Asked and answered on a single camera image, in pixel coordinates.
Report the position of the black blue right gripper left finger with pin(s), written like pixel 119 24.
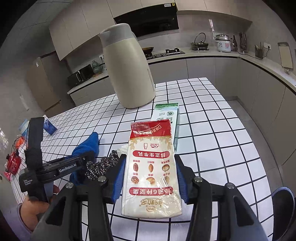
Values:
pixel 63 218

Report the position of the blue tissue pack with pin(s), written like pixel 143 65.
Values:
pixel 48 126

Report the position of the red white snack bag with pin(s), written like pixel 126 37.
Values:
pixel 150 187

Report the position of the person's left hand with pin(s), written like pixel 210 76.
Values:
pixel 31 208

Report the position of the red pouch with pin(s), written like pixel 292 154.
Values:
pixel 13 162

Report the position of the steel wool scrubber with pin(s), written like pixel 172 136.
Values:
pixel 101 165

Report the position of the black stool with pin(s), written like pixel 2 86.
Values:
pixel 284 214

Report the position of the white blue plastic container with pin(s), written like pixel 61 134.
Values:
pixel 24 128

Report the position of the blue cloth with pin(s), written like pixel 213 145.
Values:
pixel 89 147

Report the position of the crumpled white tissue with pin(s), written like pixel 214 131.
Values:
pixel 122 150

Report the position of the brown refrigerator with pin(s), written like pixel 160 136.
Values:
pixel 47 78

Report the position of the black microwave oven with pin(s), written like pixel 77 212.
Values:
pixel 80 76

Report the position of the green ceramic vase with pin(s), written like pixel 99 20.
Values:
pixel 95 67

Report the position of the green white milk carton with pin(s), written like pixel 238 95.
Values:
pixel 168 111

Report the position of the beige thermos jug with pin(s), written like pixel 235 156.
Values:
pixel 127 66

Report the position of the cutting board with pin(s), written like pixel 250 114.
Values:
pixel 285 55

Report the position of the black frying pan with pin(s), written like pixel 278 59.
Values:
pixel 148 49

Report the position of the utensil holder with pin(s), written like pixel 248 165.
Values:
pixel 259 51

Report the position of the white rice cooker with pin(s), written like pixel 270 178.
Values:
pixel 223 43

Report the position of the gas stove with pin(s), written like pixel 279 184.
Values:
pixel 168 52

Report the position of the kettle on rack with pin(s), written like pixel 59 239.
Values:
pixel 200 45

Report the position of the black range hood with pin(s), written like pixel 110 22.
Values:
pixel 151 19

